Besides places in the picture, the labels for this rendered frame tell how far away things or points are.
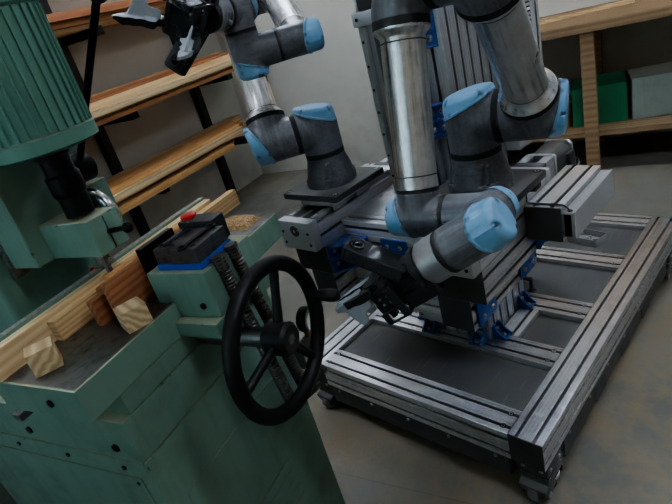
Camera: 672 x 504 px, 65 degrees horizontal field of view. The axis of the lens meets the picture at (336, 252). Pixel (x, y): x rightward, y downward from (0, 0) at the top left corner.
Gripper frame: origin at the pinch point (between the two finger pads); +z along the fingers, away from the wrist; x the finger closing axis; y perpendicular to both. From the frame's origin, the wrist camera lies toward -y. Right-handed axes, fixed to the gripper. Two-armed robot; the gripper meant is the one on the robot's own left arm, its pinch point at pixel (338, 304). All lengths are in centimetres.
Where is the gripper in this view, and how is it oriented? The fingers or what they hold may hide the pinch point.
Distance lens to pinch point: 98.7
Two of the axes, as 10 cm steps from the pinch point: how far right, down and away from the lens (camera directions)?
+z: -6.3, 4.6, 6.2
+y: 6.6, 7.4, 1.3
